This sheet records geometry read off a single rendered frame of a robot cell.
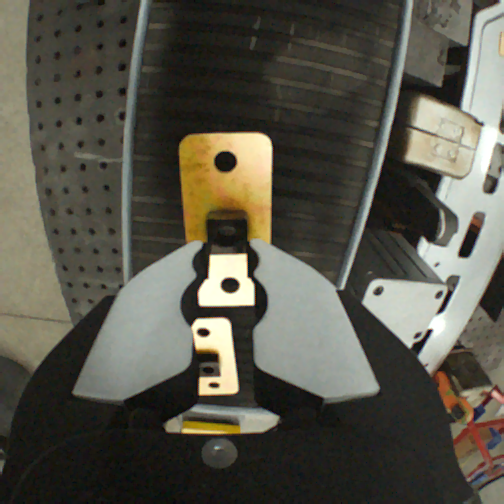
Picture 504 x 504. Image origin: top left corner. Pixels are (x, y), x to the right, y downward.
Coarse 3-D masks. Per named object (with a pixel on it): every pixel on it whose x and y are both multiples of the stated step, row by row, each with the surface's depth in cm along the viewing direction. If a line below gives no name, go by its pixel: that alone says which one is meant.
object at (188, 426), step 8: (184, 424) 29; (192, 424) 29; (200, 424) 29; (208, 424) 29; (216, 424) 30; (224, 424) 30; (184, 432) 29; (192, 432) 29; (200, 432) 29; (208, 432) 29; (216, 432) 29; (224, 432) 29; (232, 432) 29; (240, 432) 29
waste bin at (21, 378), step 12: (0, 360) 179; (0, 372) 171; (12, 372) 178; (24, 372) 188; (0, 384) 163; (12, 384) 172; (24, 384) 183; (0, 396) 156; (12, 396) 166; (0, 408) 150; (12, 408) 160; (0, 420) 143; (0, 432) 138; (0, 444) 132; (0, 456) 143
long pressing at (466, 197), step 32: (480, 32) 25; (480, 64) 27; (480, 96) 29; (480, 160) 33; (448, 192) 35; (480, 192) 35; (448, 256) 39; (480, 256) 40; (480, 288) 43; (448, 320) 45; (448, 352) 50
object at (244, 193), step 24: (192, 144) 13; (216, 144) 13; (240, 144) 13; (264, 144) 13; (192, 168) 13; (216, 168) 13; (240, 168) 13; (264, 168) 13; (192, 192) 14; (216, 192) 14; (240, 192) 14; (264, 192) 14; (192, 216) 14; (216, 216) 14; (240, 216) 13; (264, 216) 14; (192, 240) 15; (216, 240) 14; (240, 240) 14; (264, 240) 15; (216, 264) 15; (240, 264) 15; (216, 288) 16; (240, 288) 16
